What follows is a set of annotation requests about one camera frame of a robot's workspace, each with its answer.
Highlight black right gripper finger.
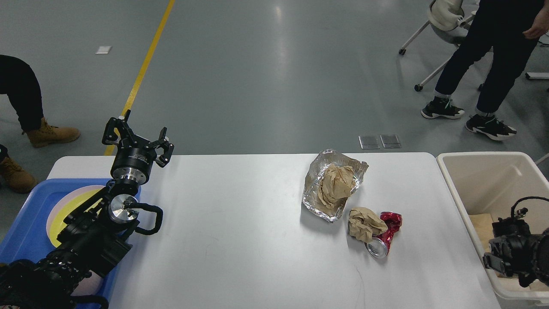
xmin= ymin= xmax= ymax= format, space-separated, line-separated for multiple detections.
xmin=483 ymin=252 xmax=513 ymax=277

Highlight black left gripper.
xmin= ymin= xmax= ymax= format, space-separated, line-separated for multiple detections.
xmin=101 ymin=109 xmax=175 ymax=185

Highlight brown paper bag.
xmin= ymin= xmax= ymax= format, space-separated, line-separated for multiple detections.
xmin=469 ymin=213 xmax=495 ymax=252

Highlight yellow plate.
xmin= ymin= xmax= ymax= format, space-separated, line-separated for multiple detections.
xmin=48 ymin=188 xmax=108 ymax=248

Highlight brown paper ball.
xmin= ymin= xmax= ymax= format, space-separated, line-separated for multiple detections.
xmin=348 ymin=207 xmax=388 ymax=244

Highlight pink mug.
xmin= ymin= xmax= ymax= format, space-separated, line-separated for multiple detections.
xmin=71 ymin=271 xmax=104 ymax=297

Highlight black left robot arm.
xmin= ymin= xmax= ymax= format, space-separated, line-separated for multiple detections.
xmin=1 ymin=110 xmax=174 ymax=309

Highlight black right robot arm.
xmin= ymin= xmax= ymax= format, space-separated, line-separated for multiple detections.
xmin=482 ymin=196 xmax=549 ymax=288

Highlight beige plastic bin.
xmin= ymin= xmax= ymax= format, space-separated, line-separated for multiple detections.
xmin=436 ymin=151 xmax=549 ymax=306

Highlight pink plate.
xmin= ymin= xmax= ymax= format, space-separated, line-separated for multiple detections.
xmin=45 ymin=185 xmax=108 ymax=236

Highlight tan boot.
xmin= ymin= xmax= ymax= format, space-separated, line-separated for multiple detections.
xmin=0 ymin=157 xmax=38 ymax=194
xmin=21 ymin=117 xmax=81 ymax=148

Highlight crushed red soda can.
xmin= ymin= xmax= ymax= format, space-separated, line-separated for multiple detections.
xmin=365 ymin=212 xmax=403 ymax=259

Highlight seated person in black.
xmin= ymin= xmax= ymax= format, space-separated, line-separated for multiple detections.
xmin=0 ymin=55 xmax=44 ymax=133

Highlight blue plastic tray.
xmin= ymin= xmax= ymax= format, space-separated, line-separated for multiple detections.
xmin=0 ymin=178 xmax=142 ymax=309

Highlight metal floor socket plate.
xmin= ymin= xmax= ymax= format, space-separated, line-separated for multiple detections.
xmin=358 ymin=135 xmax=380 ymax=149

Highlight crumpled brown paper on foil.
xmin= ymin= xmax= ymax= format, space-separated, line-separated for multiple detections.
xmin=318 ymin=164 xmax=356 ymax=209

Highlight crumpled aluminium foil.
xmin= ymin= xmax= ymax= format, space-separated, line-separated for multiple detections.
xmin=302 ymin=149 xmax=369 ymax=223

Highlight white desk leg base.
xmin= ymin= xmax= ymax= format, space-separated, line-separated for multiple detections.
xmin=525 ymin=72 xmax=549 ymax=80

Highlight walking person dark trousers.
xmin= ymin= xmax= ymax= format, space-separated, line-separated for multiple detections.
xmin=421 ymin=0 xmax=548 ymax=141

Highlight white grey office chair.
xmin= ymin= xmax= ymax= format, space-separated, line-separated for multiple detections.
xmin=398 ymin=0 xmax=494 ymax=92

